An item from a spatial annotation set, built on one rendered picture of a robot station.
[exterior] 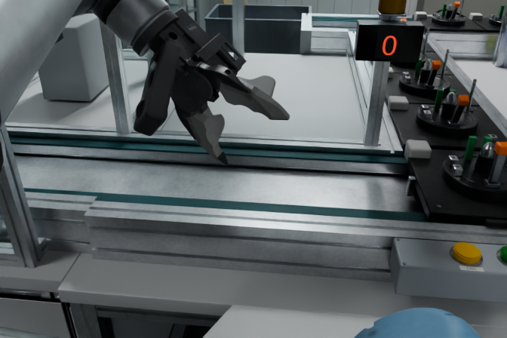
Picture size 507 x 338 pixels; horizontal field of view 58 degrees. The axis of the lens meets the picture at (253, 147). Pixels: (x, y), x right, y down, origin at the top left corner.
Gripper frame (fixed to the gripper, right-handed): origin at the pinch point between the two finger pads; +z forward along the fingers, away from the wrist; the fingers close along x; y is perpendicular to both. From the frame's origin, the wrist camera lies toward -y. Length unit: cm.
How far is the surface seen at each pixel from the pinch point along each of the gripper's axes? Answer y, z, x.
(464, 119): 58, 37, 4
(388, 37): 41.2, 7.2, -3.4
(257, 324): -8.7, 21.5, 19.0
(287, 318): -5.6, 24.7, 16.8
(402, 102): 62, 27, 16
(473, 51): 152, 56, 29
